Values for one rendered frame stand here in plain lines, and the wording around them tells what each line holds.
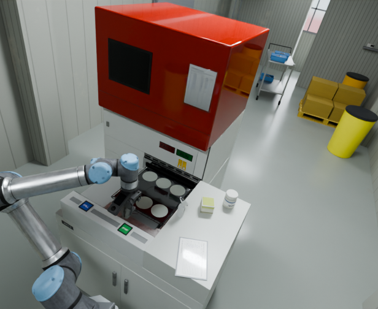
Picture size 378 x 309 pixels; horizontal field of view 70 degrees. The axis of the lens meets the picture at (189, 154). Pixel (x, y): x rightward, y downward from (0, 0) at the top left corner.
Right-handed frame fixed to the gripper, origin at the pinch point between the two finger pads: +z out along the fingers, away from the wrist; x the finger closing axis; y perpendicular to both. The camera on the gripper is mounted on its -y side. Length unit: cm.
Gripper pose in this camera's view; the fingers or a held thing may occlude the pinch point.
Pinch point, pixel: (124, 217)
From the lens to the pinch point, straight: 136.8
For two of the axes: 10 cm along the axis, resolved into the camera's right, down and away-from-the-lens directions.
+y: 4.8, -4.5, 7.5
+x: -8.6, -4.0, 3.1
